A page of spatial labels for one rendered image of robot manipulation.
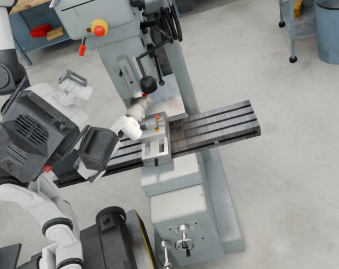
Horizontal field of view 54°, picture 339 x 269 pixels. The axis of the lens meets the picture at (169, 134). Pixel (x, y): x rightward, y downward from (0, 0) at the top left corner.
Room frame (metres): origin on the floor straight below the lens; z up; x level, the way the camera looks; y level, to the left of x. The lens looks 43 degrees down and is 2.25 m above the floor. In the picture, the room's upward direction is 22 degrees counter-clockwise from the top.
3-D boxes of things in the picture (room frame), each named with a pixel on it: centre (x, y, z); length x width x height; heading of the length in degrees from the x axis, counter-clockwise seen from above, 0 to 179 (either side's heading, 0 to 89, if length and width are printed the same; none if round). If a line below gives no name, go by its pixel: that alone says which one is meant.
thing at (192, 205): (1.41, 0.05, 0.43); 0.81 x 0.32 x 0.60; 170
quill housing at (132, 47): (1.44, 0.05, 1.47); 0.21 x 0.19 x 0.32; 80
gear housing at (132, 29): (1.48, 0.04, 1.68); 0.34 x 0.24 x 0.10; 170
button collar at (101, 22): (1.21, 0.09, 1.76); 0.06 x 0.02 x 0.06; 80
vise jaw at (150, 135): (1.39, 0.08, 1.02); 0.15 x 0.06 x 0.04; 78
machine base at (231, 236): (1.68, 0.00, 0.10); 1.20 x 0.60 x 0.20; 170
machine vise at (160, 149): (1.41, 0.08, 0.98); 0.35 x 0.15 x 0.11; 168
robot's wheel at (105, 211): (1.35, 0.57, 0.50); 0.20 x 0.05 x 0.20; 93
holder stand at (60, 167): (1.52, 0.61, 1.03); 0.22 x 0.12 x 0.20; 87
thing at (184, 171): (1.44, 0.05, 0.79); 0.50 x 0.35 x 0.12; 170
